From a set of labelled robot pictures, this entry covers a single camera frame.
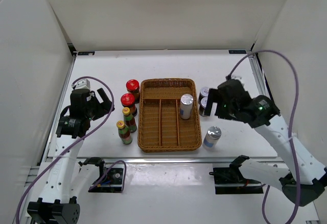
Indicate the silver top white can front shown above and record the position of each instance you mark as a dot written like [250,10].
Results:
[212,136]

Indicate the purple lid dark jar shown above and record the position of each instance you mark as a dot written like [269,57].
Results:
[203,93]
[202,106]

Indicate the yellow cap sauce bottle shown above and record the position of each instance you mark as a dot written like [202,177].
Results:
[123,132]
[129,120]

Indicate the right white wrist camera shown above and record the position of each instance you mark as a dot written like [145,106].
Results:
[235,77]

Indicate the yellow cap sauce bottle front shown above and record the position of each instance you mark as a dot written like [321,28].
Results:
[123,132]

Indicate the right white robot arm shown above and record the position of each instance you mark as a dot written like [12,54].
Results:
[304,179]

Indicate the red lid sauce jar rear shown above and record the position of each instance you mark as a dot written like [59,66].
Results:
[133,87]

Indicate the wicker divided basket tray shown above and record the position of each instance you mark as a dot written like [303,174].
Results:
[160,126]

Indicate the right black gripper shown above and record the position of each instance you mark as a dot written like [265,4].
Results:
[214,96]

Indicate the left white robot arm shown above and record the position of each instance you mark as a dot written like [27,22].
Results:
[57,202]

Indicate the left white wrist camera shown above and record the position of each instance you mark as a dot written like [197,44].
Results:
[81,84]

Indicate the red lid sauce jar front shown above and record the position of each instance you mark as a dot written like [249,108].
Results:
[128,100]

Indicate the silver white can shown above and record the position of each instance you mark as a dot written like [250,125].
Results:
[186,105]
[212,136]

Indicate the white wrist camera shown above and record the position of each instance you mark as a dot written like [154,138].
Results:
[81,84]
[235,77]

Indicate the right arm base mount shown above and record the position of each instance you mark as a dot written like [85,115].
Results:
[228,180]

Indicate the yellow cap sauce bottle rear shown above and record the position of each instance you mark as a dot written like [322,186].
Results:
[129,120]

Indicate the purple lid dark jar front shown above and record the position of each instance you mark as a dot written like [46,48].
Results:
[202,106]

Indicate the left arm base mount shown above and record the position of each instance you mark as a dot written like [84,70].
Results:
[111,179]

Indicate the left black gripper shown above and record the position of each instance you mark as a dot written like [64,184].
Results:
[104,107]

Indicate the red lid sauce jar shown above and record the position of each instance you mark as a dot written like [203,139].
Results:
[128,100]
[133,87]

